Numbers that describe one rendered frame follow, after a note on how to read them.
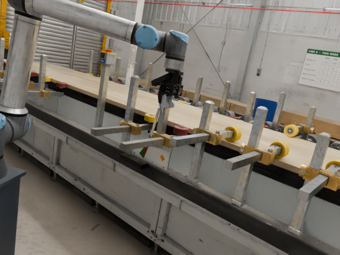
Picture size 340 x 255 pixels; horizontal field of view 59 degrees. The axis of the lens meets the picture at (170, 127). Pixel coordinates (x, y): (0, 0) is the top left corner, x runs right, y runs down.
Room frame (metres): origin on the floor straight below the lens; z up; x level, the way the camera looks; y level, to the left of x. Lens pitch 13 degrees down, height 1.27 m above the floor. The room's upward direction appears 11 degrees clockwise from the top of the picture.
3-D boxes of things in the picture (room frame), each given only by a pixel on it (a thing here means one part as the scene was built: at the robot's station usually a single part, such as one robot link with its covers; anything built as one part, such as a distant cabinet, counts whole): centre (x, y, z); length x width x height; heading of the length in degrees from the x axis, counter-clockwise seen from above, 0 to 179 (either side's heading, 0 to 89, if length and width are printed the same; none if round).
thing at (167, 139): (1.51, 0.02, 0.85); 0.13 x 0.06 x 0.05; 52
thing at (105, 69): (1.84, 0.45, 0.93); 0.05 x 0.04 x 0.45; 52
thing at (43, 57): (2.29, 1.03, 0.87); 0.03 x 0.03 x 0.48; 52
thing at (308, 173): (1.06, -0.57, 0.95); 0.13 x 0.06 x 0.05; 52
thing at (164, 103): (1.41, 0.04, 1.04); 0.06 x 0.03 x 0.09; 52
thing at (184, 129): (1.60, -0.06, 0.85); 0.08 x 0.08 x 0.11
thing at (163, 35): (1.41, 0.15, 1.32); 0.12 x 0.12 x 0.09; 0
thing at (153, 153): (1.52, 0.08, 0.75); 0.26 x 0.01 x 0.10; 52
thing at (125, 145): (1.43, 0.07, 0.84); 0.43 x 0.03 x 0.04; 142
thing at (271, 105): (6.98, -2.10, 0.36); 0.59 x 0.57 x 0.73; 142
